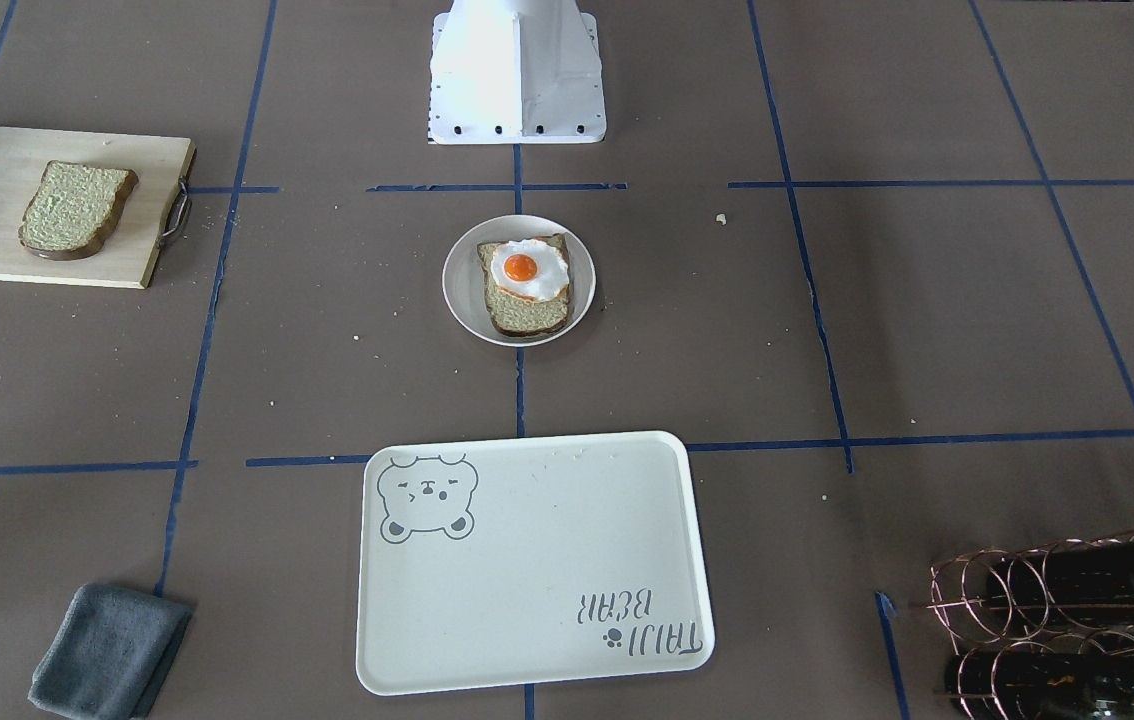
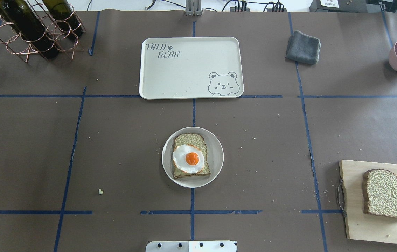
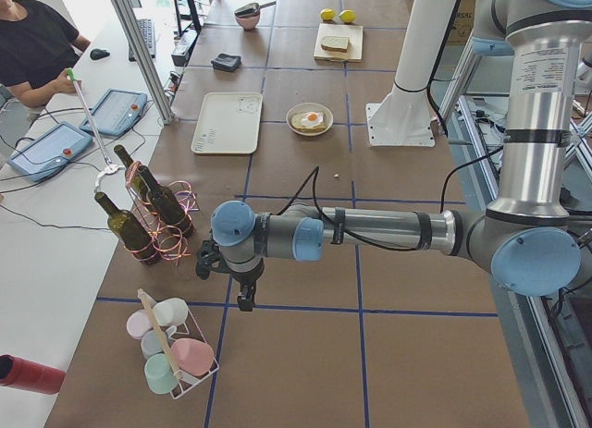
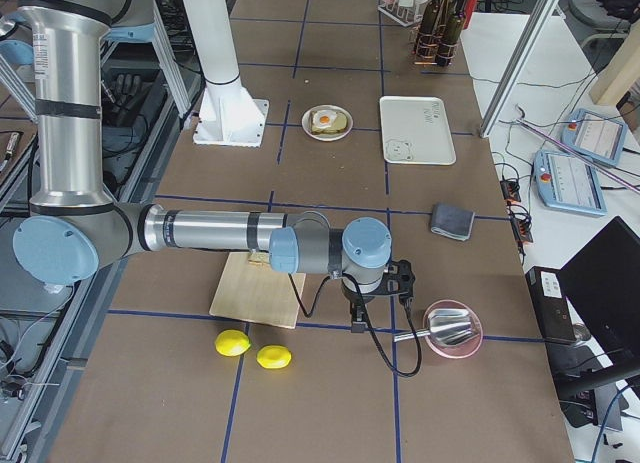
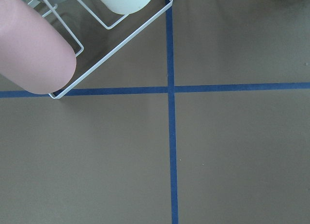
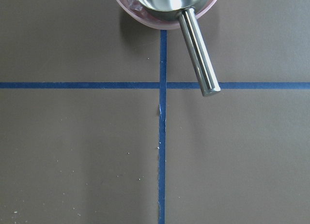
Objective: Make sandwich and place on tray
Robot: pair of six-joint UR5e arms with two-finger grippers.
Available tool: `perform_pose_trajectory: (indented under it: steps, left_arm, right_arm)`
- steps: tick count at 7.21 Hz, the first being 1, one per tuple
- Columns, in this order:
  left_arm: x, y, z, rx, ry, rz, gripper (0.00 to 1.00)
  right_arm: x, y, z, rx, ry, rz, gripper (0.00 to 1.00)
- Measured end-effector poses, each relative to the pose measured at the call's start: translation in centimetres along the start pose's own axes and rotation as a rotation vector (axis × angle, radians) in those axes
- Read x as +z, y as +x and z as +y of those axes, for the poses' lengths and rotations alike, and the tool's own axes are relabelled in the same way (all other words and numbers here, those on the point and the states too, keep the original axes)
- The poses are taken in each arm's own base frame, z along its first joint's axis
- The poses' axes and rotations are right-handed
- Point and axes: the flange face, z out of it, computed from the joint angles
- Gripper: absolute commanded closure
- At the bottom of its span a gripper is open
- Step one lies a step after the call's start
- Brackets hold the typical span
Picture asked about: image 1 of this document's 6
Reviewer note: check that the bread slice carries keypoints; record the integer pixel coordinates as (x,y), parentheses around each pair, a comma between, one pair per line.
(75,209)
(520,318)

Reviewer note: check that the white round plate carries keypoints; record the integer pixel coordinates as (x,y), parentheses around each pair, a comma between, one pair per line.
(463,287)

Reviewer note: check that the fried egg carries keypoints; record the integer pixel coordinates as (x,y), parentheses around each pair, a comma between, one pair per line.
(533,270)

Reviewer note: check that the white bear tray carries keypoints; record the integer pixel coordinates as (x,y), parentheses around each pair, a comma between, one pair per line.
(528,561)

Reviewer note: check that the dark wine bottle lower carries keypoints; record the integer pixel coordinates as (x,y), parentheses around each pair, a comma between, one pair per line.
(1028,685)

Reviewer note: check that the dark wine bottle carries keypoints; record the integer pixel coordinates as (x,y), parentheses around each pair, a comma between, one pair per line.
(1028,685)
(1091,586)

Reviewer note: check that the grey folded cloth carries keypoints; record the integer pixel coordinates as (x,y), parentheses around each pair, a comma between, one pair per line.
(111,656)

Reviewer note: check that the wooden cutting board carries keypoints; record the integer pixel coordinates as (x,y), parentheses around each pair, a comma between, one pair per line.
(128,256)

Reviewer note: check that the dark wine bottle upper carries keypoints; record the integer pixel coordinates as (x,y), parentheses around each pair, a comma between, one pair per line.
(1091,586)

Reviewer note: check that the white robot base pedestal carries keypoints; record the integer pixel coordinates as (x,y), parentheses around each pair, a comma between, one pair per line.
(515,72)

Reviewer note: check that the copper wire bottle rack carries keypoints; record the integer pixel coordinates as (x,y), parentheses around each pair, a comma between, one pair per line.
(957,599)

